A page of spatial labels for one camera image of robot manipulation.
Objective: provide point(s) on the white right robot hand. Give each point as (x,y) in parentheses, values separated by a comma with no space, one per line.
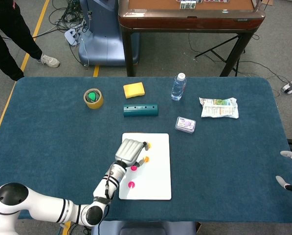
(286,153)

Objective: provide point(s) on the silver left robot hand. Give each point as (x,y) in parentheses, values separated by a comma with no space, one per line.
(128,151)

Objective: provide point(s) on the pink round magnet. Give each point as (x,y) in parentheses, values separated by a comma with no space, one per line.
(134,168)
(131,184)

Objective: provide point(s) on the orange round magnet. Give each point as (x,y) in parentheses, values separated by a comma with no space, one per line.
(150,146)
(147,159)

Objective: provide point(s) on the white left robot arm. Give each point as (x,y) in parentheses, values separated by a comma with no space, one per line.
(45,208)

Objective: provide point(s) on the white magnetic board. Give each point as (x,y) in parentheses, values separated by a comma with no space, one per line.
(158,176)

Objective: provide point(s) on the teal holder with holes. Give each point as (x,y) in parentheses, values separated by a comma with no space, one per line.
(141,111)

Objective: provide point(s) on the blue felt table cover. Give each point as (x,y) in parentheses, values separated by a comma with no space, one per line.
(233,159)

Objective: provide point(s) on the yellow tape roll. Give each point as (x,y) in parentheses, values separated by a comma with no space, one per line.
(96,104)

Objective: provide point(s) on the yellow sponge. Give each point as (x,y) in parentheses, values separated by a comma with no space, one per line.
(134,90)

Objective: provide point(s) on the purple clear plastic box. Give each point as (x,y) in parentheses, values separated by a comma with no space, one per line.
(185,124)

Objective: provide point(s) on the small green plastic piece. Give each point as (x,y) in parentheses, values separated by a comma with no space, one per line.
(92,96)

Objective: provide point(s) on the clear water bottle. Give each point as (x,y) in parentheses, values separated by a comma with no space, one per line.
(178,90)

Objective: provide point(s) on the crumpled white snack bag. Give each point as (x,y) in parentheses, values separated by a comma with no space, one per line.
(219,109)

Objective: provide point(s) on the blue grey machine base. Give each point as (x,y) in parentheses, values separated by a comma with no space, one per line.
(104,36)

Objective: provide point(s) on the brown mahjong table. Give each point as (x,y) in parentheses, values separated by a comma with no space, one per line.
(185,23)

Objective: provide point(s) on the white mahjong tile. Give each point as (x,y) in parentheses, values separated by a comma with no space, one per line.
(191,4)
(187,4)
(182,4)

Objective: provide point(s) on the person in black clothes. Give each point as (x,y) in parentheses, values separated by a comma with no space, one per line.
(6,36)

